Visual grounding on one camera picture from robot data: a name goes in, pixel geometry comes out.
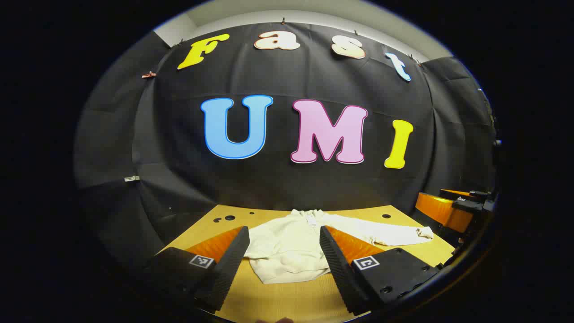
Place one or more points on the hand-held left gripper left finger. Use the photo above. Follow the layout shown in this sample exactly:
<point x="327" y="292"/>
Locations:
<point x="231" y="262"/>

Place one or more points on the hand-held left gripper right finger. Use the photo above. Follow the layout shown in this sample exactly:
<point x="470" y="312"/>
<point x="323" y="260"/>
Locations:
<point x="336" y="264"/>

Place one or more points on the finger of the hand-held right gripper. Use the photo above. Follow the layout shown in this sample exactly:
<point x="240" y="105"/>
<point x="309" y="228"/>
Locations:
<point x="441" y="211"/>
<point x="455" y="193"/>

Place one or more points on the cream white hooded sweatshirt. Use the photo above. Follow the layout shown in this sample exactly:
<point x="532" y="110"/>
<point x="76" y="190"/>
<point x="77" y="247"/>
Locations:
<point x="287" y="251"/>

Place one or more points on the white cloth clip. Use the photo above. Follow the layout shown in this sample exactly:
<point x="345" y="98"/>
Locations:
<point x="131" y="178"/>

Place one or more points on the brown cloth clip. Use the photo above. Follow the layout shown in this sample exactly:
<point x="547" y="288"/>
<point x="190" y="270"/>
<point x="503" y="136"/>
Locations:
<point x="149" y="74"/>

